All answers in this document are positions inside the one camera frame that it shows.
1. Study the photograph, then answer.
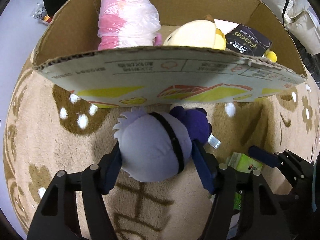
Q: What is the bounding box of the green tissue pack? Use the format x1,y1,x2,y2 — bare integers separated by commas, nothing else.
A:
227,152,263,214

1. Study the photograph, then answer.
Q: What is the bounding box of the lavender purple plush doll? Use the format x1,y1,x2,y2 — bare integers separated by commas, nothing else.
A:
113,106,221,183

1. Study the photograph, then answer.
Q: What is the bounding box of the black face tissue pack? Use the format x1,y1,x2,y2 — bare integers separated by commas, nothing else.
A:
225,24,272,57

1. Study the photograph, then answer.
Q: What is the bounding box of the white pink soft pad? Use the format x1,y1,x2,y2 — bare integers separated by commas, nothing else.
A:
214,19,239,35

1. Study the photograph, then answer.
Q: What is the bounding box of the yellow round plush toy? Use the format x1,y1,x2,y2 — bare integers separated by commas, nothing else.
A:
163,15,227,50

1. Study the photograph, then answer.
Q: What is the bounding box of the pink towel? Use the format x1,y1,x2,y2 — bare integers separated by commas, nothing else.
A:
98,0,161,50

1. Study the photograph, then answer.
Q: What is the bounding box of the white yellow duck plush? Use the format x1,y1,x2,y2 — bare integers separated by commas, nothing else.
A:
263,50,278,62

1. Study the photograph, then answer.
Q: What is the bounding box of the beige patterned carpet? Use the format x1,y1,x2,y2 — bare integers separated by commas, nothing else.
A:
3,60,319,239

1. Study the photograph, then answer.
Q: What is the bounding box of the brown cardboard box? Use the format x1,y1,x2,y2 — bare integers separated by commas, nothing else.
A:
31,0,307,108

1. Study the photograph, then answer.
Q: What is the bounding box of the cream hanging garment cover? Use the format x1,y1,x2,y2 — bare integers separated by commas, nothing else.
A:
262,0,319,55

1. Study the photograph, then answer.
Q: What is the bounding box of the plastic bag of snacks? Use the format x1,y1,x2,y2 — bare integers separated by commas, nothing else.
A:
31,3,52,25

